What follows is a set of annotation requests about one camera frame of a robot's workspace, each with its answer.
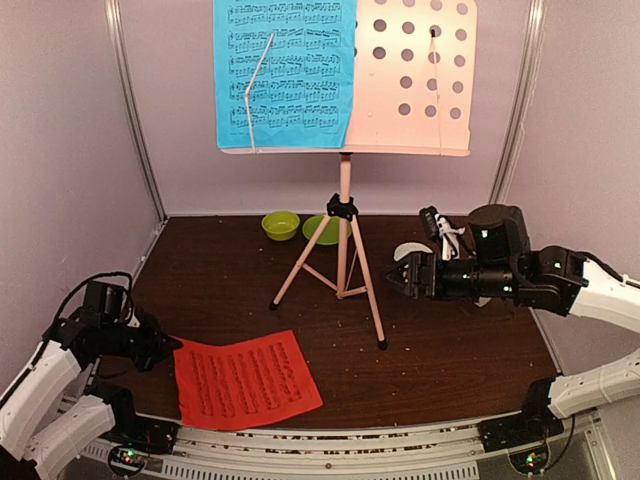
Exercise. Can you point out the lime green bowl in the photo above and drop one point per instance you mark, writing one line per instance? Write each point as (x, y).
(280, 225)

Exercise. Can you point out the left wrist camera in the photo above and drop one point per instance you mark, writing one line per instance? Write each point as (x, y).
(134, 320)

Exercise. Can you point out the aluminium frame post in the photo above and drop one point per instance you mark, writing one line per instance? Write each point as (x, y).
(524, 94)
(118, 41)

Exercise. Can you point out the white and navy bowl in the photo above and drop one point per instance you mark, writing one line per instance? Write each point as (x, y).
(407, 248)

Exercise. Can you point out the red sheet music paper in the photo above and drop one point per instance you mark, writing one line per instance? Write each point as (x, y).
(244, 385)

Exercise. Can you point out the right aluminium frame post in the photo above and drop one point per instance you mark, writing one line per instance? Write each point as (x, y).
(524, 94)

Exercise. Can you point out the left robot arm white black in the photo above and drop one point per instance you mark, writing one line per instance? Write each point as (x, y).
(106, 324)

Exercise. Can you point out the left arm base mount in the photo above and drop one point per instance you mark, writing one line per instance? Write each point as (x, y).
(144, 434)

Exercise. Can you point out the aluminium front rail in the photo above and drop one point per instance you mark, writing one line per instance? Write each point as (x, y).
(451, 450)

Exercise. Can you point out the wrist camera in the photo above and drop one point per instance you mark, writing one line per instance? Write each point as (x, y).
(447, 237)
(134, 320)

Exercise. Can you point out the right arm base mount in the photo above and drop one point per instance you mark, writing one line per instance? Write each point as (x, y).
(534, 423)

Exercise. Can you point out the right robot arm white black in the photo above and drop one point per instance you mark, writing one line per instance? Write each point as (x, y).
(562, 281)

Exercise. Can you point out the pink music stand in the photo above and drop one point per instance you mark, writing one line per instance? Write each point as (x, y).
(413, 83)

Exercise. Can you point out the blue sheet music paper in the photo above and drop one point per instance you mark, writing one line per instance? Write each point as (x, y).
(283, 73)

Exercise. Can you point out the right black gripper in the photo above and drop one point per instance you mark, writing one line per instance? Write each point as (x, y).
(419, 264)

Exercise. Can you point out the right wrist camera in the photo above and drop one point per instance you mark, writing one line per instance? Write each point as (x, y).
(447, 237)

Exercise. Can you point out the left aluminium frame post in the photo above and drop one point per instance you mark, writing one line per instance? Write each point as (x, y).
(118, 41)

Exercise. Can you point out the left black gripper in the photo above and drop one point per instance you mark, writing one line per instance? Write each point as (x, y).
(158, 346)

